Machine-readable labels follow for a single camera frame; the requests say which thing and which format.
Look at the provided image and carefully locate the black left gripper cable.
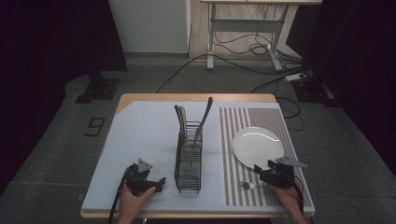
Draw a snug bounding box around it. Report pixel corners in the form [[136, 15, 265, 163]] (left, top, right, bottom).
[[107, 169, 129, 224]]

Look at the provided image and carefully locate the looped black floor cable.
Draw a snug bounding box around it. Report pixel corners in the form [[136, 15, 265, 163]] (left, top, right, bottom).
[[275, 96, 305, 132]]

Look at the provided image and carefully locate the black stand base plate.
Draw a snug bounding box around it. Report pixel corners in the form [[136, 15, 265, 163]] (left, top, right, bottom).
[[291, 77, 338, 107], [74, 72, 121, 105]]

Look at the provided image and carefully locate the white power strip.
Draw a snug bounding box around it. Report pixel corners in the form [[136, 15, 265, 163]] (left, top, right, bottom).
[[284, 72, 308, 83]]

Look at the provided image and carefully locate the person's left hand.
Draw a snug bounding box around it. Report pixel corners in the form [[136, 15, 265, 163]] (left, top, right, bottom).
[[116, 185, 157, 220]]

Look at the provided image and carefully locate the light blue table cover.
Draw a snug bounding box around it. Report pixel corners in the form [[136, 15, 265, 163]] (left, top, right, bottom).
[[81, 100, 316, 217]]

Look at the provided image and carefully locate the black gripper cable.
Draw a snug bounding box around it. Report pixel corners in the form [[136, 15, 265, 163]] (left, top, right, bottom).
[[291, 175, 305, 217], [107, 169, 129, 224]]

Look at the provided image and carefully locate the white metal frame desk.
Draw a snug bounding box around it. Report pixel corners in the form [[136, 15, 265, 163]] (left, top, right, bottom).
[[199, 0, 323, 73]]

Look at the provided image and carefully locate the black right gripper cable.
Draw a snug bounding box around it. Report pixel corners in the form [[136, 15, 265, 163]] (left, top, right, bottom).
[[291, 175, 305, 217]]

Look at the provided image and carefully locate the striped brown white placemat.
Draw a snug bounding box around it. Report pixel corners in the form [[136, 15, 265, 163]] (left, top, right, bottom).
[[218, 106, 314, 208]]

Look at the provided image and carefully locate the coiled black cable bundle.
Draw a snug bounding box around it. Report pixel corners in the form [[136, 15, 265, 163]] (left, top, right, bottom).
[[214, 31, 274, 58]]

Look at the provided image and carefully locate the white round plate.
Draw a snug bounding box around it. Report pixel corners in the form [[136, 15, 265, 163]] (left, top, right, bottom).
[[232, 126, 286, 171]]

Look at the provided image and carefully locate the person's right hand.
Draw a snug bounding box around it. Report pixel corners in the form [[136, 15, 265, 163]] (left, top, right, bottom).
[[269, 184, 301, 213]]

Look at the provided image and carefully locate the black handled cutlery piece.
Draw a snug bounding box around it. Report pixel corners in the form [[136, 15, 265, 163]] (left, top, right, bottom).
[[191, 96, 215, 149]]

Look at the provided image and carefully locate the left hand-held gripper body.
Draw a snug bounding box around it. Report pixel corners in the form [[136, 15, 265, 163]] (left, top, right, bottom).
[[123, 158, 157, 197]]

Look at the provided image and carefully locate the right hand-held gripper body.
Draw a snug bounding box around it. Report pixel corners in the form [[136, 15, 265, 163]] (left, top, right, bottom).
[[259, 156, 309, 189]]

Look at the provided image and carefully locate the silver fork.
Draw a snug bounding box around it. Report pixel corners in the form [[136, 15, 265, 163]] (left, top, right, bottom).
[[238, 181, 269, 191]]

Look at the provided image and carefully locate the black wire cutlery rack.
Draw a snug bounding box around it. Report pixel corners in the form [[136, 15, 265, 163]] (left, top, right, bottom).
[[173, 120, 204, 195]]

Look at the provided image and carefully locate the grey handled cutlery piece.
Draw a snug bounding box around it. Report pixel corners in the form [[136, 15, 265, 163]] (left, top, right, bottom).
[[174, 105, 188, 147]]

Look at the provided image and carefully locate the long black floor cable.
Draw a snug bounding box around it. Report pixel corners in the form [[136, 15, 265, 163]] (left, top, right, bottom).
[[155, 53, 307, 94]]

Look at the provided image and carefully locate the white panel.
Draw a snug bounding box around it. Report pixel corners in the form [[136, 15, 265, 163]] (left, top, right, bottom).
[[107, 0, 191, 54]]

